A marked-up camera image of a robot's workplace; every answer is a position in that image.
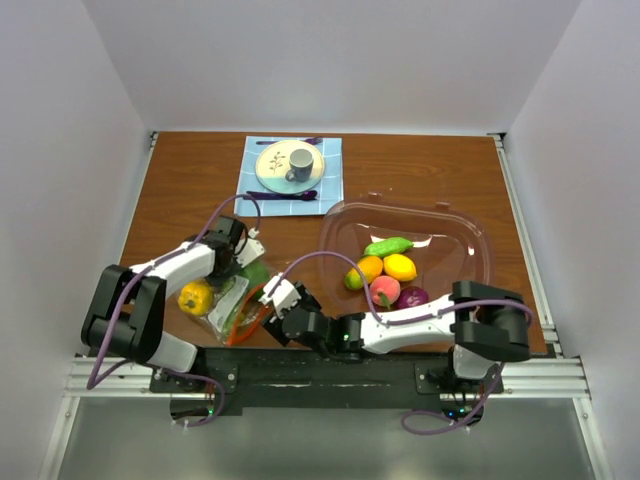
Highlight fake orange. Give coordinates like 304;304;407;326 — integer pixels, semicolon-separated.
344;256;383;290

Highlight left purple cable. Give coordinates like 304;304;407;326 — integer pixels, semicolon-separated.
85;193;262;391

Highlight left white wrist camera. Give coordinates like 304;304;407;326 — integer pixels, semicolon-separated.
234;228;266;268

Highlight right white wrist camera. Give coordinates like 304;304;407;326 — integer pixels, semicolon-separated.
259;274;301;319

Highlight fake yellow pepper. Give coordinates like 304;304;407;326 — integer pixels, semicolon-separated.
178;280;215;317

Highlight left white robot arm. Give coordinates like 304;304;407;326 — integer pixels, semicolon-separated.
81;216;247;392

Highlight fake red peach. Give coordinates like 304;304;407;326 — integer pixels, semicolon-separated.
369;275;401;309

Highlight clear zip top bag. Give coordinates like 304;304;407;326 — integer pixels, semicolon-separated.
188;260;273;344

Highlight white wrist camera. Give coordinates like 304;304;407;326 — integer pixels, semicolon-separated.
234;228;266;268
259;274;301;319

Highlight purple plastic fork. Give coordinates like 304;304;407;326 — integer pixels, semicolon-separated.
255;137;324;146

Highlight fake green broccoli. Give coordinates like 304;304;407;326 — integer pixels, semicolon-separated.
240;260;271;299

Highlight fake green grapes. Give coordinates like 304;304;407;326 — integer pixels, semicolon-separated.
218;276;248;337

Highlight fake yellow lemon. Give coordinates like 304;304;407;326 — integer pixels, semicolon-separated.
383;254;417;283

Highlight purple plastic spoon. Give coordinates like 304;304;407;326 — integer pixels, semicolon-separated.
245;190;318;201

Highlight cream plate with plant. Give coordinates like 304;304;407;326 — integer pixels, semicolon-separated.
255;142;326;194

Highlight clear pink plastic bowl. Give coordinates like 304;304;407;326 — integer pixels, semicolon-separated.
319;194;494;300

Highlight grey mug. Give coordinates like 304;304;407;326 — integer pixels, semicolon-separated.
285;149;314;183

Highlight fake green cucumber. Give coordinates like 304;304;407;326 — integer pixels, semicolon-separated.
363;237;413;258

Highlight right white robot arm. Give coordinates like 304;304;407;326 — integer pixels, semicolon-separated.
259;276;532;393

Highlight fake purple onion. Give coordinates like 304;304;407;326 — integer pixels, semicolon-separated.
395;286;429;310

